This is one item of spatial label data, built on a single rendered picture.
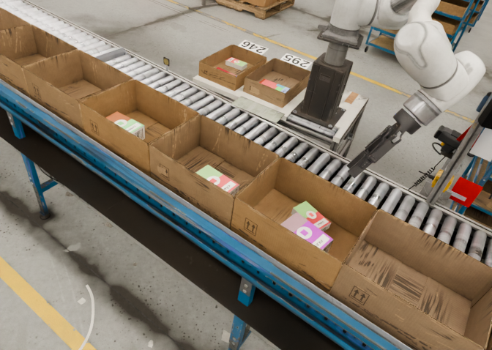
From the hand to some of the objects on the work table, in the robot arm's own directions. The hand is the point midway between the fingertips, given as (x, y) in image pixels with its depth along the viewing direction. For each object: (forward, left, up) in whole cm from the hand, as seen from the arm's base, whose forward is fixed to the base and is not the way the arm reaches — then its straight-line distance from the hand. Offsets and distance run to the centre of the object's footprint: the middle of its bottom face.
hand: (358, 165), depth 115 cm
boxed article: (-133, -88, -41) cm, 164 cm away
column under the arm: (-108, -23, -43) cm, 118 cm away
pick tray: (-121, -54, -42) cm, 139 cm away
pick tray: (-124, -86, -42) cm, 156 cm away
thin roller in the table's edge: (-91, -24, -46) cm, 105 cm away
